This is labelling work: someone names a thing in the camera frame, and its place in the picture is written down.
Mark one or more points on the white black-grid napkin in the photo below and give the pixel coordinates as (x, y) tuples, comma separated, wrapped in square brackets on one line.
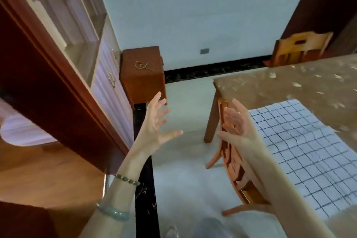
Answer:
[(306, 148)]

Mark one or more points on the wooden dining chair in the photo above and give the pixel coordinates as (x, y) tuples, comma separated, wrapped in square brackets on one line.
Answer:
[(301, 48), (237, 171)]

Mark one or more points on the brown wooden nightstand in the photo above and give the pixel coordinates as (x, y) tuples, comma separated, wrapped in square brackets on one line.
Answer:
[(142, 78)]

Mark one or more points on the pale jade bangle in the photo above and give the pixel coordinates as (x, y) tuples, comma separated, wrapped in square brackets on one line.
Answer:
[(114, 212)]

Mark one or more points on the white shoe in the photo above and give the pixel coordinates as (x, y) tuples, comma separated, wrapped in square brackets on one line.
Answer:
[(170, 232)]

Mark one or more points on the brown floral wooden table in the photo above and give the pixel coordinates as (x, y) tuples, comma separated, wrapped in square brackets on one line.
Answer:
[(306, 84)]

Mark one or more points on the grey wall socket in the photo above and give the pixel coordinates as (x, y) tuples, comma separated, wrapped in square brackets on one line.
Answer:
[(204, 51)]

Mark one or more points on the person's left forearm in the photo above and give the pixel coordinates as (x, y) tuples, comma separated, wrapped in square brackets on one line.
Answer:
[(117, 204)]

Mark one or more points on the person's right hand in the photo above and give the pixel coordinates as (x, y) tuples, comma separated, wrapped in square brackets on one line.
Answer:
[(242, 131)]

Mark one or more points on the person's left hand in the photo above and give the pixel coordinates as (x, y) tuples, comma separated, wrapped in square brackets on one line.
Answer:
[(150, 134)]

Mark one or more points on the person's grey trousers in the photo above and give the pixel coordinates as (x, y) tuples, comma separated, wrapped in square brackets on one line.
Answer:
[(212, 229)]

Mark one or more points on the pale lavender cloth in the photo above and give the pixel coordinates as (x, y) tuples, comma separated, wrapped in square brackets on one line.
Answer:
[(19, 131)]

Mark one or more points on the pale striped wooden cabinet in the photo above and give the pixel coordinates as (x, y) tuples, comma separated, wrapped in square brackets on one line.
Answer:
[(344, 39), (106, 84)]

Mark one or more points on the dark red door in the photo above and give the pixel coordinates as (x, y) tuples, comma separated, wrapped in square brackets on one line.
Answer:
[(41, 78), (326, 0)]

